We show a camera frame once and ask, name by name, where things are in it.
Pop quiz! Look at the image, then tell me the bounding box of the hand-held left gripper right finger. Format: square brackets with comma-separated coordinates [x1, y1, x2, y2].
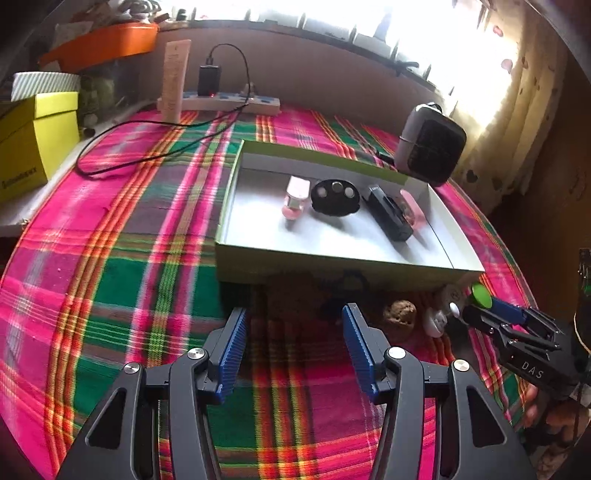
[342, 303, 536, 480]

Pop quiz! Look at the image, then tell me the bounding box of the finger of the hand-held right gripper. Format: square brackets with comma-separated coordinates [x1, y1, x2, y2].
[462, 305, 559, 355]
[489, 298, 563, 340]

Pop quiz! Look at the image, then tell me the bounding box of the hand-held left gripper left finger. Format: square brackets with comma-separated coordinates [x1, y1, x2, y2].
[55, 307, 247, 480]

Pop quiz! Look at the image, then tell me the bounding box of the green topped white holder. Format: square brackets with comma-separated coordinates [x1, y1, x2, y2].
[438, 283, 494, 319]

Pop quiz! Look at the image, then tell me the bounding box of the white and grey suction hook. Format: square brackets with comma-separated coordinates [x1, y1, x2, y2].
[424, 310, 446, 337]

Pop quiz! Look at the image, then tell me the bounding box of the blue plastic ring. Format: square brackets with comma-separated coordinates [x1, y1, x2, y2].
[321, 270, 370, 321]

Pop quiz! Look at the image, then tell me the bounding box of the white and green cardboard box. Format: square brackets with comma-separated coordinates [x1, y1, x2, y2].
[215, 138, 485, 292]

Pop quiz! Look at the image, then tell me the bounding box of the pink plastic clip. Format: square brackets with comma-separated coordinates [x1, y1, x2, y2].
[281, 176, 311, 221]
[399, 188, 426, 228]

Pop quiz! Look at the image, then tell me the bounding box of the black light with clear lens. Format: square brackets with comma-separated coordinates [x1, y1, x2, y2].
[362, 185, 413, 242]

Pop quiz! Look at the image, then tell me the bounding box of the black disc with metal magnets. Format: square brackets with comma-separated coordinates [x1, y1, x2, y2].
[310, 178, 361, 217]

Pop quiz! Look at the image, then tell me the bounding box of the person's right hand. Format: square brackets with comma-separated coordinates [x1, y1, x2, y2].
[522, 383, 587, 437]

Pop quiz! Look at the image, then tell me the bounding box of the pink and green plaid cloth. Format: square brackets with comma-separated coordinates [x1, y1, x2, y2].
[0, 104, 539, 480]

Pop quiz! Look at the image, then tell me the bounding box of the grey and black small heater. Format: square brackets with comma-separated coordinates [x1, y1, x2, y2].
[398, 102, 467, 186]

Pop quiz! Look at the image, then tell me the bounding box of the yellow patterned curtain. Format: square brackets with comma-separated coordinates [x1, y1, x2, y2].
[452, 0, 573, 208]

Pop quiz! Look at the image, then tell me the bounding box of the white power strip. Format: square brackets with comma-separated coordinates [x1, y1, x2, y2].
[157, 91, 281, 116]

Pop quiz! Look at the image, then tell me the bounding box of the cream tube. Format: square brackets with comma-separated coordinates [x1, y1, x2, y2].
[159, 40, 192, 123]

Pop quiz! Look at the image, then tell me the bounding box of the clear glass container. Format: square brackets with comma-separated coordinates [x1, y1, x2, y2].
[78, 60, 162, 134]

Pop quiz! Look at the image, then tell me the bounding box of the yellow box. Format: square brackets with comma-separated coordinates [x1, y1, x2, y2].
[0, 91, 80, 204]

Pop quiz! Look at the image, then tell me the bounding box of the striped white box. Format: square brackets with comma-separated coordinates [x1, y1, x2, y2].
[11, 71, 80, 101]

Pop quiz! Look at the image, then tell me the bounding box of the orange box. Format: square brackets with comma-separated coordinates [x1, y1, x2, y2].
[39, 22, 159, 72]

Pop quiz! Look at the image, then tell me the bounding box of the window with metal bars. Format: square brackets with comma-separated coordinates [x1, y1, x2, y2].
[171, 0, 522, 88]

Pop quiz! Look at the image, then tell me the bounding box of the black charger with cable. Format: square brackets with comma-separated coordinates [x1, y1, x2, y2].
[76, 44, 256, 177]

